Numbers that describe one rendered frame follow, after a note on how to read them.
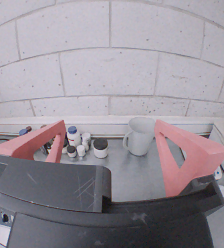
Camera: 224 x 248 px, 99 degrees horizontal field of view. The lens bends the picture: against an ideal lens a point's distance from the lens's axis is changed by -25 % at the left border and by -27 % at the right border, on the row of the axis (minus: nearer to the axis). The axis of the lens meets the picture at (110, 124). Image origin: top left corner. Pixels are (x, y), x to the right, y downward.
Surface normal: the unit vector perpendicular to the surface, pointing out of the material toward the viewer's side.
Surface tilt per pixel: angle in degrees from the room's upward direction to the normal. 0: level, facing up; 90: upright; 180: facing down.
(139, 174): 0
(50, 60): 90
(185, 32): 90
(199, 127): 90
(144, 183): 0
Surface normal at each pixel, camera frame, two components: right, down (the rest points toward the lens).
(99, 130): 0.00, 0.60
